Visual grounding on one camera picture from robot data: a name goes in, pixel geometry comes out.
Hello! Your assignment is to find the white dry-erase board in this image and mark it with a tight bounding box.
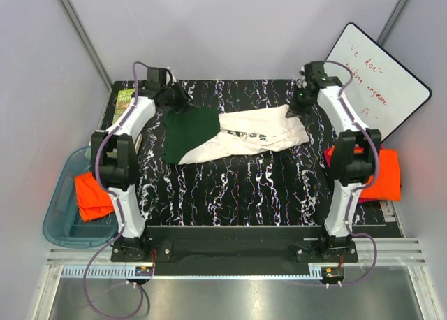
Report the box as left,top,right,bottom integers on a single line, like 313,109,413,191
325,22,432,140

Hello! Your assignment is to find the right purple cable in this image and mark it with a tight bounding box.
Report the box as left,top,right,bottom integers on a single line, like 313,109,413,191
323,60,381,288

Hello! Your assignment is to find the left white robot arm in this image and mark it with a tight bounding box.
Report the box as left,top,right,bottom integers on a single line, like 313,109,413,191
90,61,190,261

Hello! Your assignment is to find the folded magenta t-shirt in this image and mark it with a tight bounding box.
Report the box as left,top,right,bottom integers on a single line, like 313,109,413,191
323,145,335,177

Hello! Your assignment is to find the aluminium frame rail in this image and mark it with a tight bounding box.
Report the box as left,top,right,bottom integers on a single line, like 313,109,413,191
46,238,425,281

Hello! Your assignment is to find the green treehouse paperback book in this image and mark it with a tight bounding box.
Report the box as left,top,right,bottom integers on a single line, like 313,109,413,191
112,89,135,124

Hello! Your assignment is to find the folded orange t-shirt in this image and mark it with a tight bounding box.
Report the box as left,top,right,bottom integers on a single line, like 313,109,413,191
359,149,401,203

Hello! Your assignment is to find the white and green t-shirt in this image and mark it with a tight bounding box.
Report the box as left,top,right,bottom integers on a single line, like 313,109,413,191
161,104,309,165

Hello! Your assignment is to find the orange t-shirt in bin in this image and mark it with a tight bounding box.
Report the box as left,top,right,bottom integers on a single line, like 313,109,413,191
74,172,115,222

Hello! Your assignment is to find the teal plastic bin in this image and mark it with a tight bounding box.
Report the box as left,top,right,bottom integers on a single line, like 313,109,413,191
43,146,118,249

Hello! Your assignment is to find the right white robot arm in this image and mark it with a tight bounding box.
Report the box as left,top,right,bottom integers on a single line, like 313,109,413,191
286,61,381,262

